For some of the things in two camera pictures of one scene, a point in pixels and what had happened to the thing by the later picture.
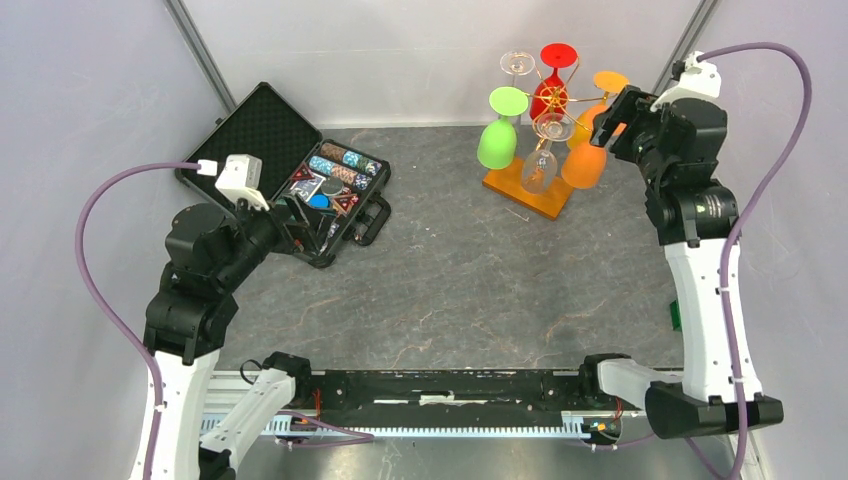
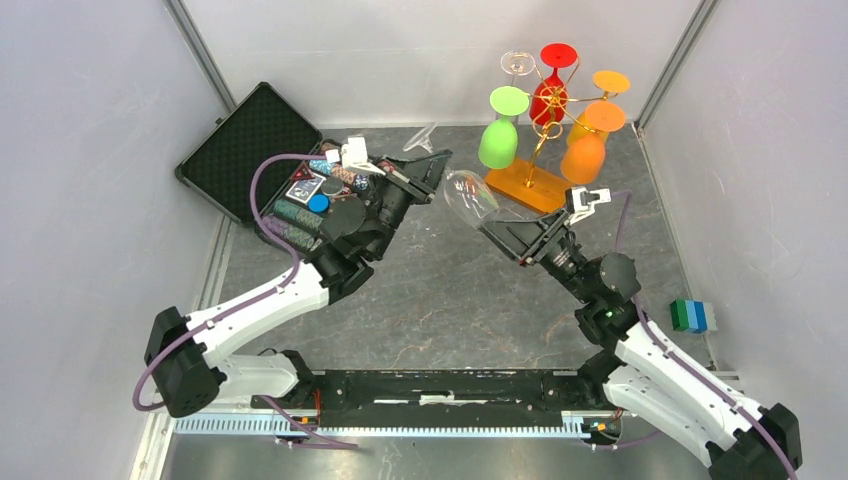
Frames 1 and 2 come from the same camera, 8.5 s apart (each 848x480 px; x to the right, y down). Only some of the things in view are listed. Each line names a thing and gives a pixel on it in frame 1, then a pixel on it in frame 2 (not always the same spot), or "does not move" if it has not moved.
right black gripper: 632,106 → 526,240
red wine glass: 550,93 does not move
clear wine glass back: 517,63 does not move
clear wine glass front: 540,167 → 467,194
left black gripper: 310,229 → 418,178
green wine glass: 497,143 does not move
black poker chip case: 323,194 does not move
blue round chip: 319,201 does not move
